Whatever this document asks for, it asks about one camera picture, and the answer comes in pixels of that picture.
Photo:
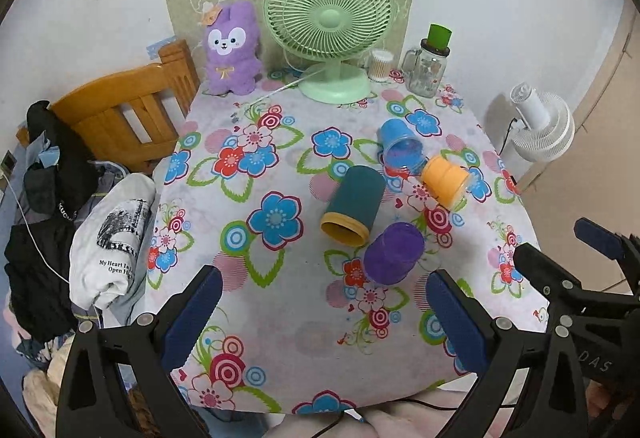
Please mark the glass mug with green lid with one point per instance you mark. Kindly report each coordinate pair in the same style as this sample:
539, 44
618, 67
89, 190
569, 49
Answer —
425, 73

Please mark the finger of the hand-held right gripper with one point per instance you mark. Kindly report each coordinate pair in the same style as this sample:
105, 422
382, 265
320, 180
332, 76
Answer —
542, 265
597, 233

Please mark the blue patterned paper strip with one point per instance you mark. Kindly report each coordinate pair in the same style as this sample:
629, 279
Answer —
160, 47

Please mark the clear cotton swab container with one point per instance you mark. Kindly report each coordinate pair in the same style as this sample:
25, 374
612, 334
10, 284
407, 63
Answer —
380, 65

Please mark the white round fan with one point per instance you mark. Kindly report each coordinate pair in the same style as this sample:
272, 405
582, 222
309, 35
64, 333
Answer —
550, 133

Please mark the dark cloth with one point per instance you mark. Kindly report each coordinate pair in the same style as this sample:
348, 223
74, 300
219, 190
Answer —
35, 278

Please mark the purple cup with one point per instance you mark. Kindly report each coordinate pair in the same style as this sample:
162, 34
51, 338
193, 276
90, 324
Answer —
395, 253

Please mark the teal cup with yellow rim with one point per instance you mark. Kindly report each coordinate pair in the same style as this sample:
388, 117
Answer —
355, 198

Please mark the purple plush bunny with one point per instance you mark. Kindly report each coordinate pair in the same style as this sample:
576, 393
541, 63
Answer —
232, 63

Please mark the black garment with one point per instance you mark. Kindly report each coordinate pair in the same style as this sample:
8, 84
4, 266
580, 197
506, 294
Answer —
65, 158

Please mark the white printed t-shirt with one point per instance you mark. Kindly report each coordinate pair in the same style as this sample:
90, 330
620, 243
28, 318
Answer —
115, 243

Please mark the blue cup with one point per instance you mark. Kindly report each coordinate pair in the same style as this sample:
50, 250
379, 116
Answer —
395, 133

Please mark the floral tablecloth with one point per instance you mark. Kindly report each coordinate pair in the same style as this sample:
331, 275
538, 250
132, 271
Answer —
280, 143

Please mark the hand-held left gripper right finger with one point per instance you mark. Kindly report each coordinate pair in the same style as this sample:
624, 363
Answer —
457, 323

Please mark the green desk fan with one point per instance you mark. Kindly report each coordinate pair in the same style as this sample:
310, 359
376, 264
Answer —
330, 18

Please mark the beige cloth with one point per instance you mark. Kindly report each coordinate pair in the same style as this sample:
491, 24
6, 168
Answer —
40, 398

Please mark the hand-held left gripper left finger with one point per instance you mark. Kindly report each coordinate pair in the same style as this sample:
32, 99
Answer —
192, 313

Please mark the wooden chair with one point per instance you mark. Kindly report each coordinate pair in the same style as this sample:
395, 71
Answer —
125, 93

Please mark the orange cup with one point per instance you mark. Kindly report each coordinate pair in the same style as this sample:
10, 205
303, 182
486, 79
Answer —
445, 178

